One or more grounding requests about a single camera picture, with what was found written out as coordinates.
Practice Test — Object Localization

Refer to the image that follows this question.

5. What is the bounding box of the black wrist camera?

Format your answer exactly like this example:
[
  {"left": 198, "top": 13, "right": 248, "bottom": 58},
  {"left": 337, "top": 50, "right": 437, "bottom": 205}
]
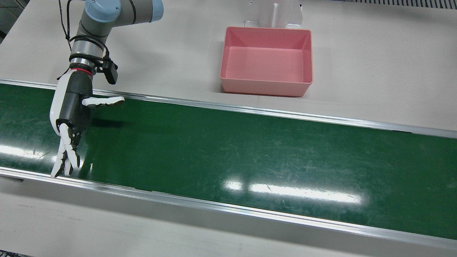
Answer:
[{"left": 102, "top": 58, "right": 119, "bottom": 85}]

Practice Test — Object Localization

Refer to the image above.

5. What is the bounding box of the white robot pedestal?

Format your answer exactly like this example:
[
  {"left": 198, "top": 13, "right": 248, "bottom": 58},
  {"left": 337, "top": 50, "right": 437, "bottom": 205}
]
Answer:
[{"left": 244, "top": 0, "right": 304, "bottom": 29}]

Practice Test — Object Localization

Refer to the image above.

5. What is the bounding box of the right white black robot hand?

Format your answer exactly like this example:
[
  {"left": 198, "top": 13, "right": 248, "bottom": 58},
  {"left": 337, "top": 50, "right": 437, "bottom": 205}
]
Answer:
[{"left": 50, "top": 70, "right": 125, "bottom": 178}]

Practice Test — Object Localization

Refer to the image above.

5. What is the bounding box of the pink plastic box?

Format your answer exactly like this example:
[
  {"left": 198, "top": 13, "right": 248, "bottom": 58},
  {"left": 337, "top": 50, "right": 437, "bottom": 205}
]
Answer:
[{"left": 220, "top": 26, "right": 313, "bottom": 97}]

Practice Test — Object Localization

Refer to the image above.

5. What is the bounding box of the green conveyor belt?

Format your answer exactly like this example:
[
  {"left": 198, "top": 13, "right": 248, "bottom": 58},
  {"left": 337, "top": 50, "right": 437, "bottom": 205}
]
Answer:
[{"left": 0, "top": 79, "right": 457, "bottom": 250}]

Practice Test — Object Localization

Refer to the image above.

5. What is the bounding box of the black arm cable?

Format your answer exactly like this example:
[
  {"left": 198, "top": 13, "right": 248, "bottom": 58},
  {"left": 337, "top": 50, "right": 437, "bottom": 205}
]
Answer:
[{"left": 58, "top": 0, "right": 109, "bottom": 59}]

